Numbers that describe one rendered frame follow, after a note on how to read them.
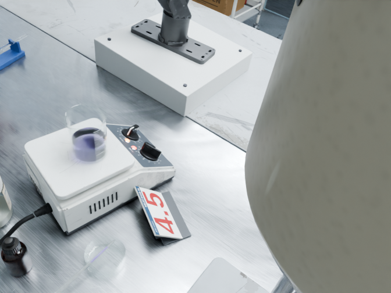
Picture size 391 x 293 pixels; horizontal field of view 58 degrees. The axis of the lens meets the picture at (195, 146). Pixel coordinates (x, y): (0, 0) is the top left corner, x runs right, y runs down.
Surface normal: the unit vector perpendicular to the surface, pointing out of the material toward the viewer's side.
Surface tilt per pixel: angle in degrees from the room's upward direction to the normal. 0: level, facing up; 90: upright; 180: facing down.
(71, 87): 0
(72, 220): 90
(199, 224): 0
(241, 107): 0
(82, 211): 90
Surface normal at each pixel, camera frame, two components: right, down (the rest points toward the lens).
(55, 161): 0.13, -0.70
